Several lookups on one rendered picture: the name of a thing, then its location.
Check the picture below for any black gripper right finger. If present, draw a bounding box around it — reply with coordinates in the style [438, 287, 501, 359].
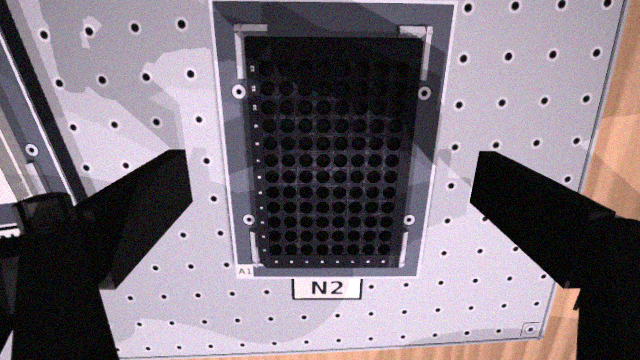
[470, 151, 640, 360]

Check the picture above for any black well plate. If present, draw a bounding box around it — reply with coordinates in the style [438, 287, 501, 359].
[244, 37, 424, 268]

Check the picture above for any light grey perforated base plate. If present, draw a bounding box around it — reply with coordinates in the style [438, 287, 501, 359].
[5, 0, 630, 360]

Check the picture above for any white perforated plate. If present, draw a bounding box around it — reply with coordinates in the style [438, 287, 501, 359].
[0, 106, 39, 204]

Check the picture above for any white label plate with black border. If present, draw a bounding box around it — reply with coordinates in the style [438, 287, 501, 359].
[292, 279, 363, 300]
[0, 226, 20, 238]

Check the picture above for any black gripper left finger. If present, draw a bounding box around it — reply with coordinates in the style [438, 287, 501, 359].
[0, 149, 193, 360]

